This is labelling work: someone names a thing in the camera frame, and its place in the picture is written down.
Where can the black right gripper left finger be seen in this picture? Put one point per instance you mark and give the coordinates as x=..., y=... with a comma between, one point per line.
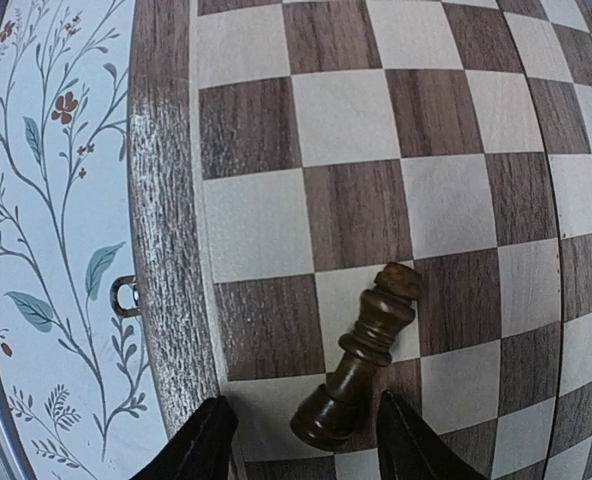
x=200, y=449

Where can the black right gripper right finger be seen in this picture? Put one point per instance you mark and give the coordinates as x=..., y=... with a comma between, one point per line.
x=408, y=448

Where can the dark wooden king piece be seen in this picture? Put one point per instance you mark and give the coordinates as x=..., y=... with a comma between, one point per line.
x=329, y=416

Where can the wooden chess board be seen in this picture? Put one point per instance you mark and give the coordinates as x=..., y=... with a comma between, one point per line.
x=283, y=152

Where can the metal board clasp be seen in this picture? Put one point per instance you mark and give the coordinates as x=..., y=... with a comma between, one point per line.
x=124, y=297

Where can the floral patterned table mat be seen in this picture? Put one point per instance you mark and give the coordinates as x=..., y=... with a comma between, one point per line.
x=75, y=377

